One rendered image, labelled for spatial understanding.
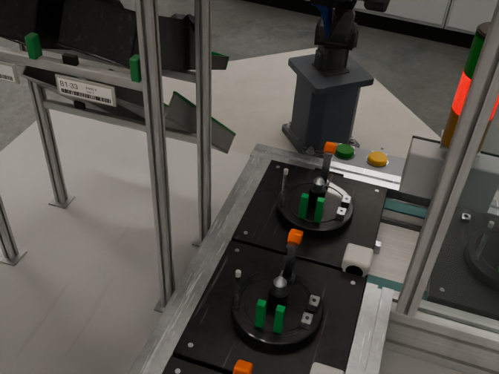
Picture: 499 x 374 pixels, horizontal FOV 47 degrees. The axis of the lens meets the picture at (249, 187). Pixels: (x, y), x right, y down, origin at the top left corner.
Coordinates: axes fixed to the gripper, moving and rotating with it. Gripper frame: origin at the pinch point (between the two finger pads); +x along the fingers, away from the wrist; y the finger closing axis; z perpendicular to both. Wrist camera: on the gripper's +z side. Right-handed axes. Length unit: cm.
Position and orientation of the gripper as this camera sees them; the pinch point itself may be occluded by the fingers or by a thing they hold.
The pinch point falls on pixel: (331, 19)
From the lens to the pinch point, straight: 108.1
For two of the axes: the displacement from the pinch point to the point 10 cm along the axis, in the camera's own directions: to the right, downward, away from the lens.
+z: -3.2, 6.0, -7.3
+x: -0.4, 7.6, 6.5
